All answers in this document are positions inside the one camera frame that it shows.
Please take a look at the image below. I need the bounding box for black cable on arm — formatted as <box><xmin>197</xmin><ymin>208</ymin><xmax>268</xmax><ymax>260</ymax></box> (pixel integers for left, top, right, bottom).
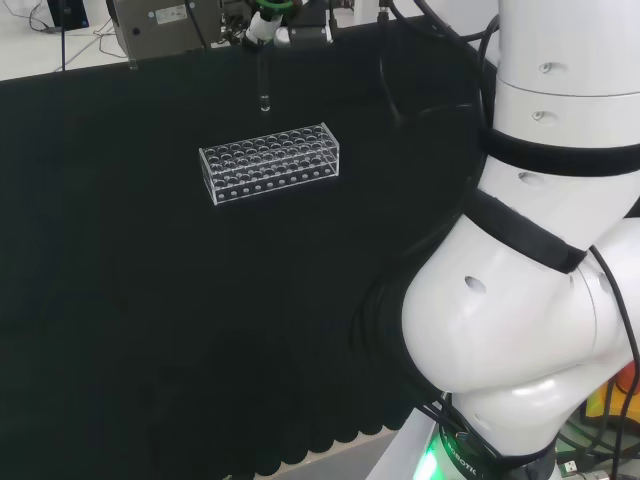
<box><xmin>588</xmin><ymin>243</ymin><xmax>640</xmax><ymax>454</ymax></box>

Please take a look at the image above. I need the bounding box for black bench cloth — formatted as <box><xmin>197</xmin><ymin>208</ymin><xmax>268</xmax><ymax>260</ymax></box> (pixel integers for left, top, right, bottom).
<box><xmin>0</xmin><ymin>12</ymin><xmax>501</xmax><ymax>477</ymax></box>

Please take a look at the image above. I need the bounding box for clear plastic test tube rack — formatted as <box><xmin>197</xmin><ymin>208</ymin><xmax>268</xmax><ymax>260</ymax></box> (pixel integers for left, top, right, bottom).
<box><xmin>198</xmin><ymin>120</ymin><xmax>343</xmax><ymax>207</ymax></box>

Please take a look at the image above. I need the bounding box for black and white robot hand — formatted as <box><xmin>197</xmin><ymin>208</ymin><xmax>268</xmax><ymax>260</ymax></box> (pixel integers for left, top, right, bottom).
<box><xmin>219</xmin><ymin>0</ymin><xmax>335</xmax><ymax>51</ymax></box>

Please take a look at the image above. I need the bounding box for grey metal box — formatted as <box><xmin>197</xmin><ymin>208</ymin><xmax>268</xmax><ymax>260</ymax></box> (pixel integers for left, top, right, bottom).
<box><xmin>110</xmin><ymin>0</ymin><xmax>224</xmax><ymax>61</ymax></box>

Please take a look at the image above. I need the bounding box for black hanging cable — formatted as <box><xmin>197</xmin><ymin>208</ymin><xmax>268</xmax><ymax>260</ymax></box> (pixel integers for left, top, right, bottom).
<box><xmin>376</xmin><ymin>0</ymin><xmax>417</xmax><ymax>127</ymax></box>

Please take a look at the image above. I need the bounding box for yellow stop button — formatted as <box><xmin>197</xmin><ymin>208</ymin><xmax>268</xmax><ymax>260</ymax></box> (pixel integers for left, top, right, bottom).
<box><xmin>584</xmin><ymin>363</ymin><xmax>640</xmax><ymax>417</ymax></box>

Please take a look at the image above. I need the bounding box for clear glass test tube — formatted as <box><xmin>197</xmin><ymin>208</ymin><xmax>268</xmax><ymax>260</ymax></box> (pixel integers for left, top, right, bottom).
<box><xmin>256</xmin><ymin>46</ymin><xmax>273</xmax><ymax>113</ymax></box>

